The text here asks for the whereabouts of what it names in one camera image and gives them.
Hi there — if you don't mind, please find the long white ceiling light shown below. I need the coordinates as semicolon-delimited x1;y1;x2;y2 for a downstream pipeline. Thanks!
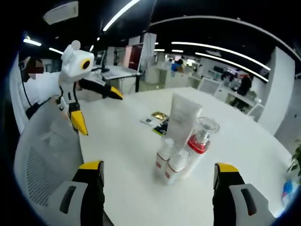
195;52;269;82
103;0;142;32
171;41;271;71

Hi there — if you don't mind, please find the grey mesh office chair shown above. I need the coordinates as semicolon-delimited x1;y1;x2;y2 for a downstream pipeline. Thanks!
14;98;85;226

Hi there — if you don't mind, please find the green potted plant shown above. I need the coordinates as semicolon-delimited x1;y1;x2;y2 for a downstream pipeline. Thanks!
288;145;301;177

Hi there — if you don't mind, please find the small white skincare bottle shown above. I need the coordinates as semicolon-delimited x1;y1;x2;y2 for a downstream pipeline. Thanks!
154;137;174;176
164;150;190;186

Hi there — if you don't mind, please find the gold foil skincare sachet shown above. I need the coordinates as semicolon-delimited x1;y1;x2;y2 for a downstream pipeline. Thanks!
151;111;169;122

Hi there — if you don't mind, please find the white ceiling air conditioner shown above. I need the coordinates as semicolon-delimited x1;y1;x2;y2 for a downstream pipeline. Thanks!
43;1;79;25

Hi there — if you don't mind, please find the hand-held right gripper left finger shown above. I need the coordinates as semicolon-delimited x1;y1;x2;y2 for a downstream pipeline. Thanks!
48;160;105;226

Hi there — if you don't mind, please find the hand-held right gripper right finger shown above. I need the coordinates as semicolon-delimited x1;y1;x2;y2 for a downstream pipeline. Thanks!
212;162;276;226

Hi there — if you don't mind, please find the green black skincare pouch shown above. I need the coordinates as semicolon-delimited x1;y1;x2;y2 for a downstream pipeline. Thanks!
152;117;170;137

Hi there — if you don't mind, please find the red collar skincare bottle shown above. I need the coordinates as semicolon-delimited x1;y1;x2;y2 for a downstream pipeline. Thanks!
181;117;221;179

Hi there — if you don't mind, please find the blue tissue pack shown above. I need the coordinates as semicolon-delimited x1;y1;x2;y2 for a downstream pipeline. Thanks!
281;180;299;212

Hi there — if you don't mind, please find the black-legged laptop table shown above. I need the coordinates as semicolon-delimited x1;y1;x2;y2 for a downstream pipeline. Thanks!
101;65;143;95

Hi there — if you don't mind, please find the large white skincare tube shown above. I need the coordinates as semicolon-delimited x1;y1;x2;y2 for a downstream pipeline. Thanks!
166;92;203;151

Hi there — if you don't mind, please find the curved ceiling light track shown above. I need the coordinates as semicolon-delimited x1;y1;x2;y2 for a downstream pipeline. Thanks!
150;15;301;56

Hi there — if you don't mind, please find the silver skincare sachet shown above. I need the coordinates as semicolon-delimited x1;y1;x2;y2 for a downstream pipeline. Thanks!
140;115;157;126

